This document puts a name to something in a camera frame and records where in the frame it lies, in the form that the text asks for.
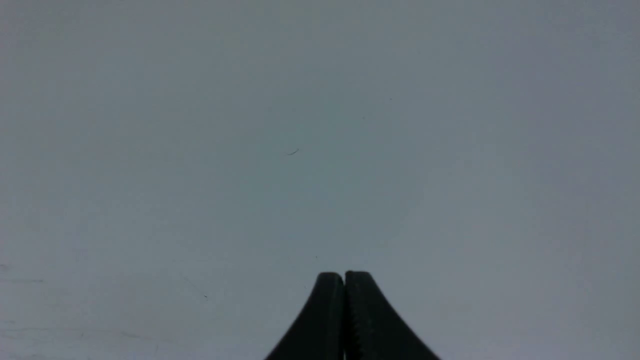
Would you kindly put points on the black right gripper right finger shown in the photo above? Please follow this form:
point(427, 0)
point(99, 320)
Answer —
point(373, 329)

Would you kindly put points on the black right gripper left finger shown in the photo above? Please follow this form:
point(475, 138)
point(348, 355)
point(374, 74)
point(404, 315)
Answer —
point(317, 332)

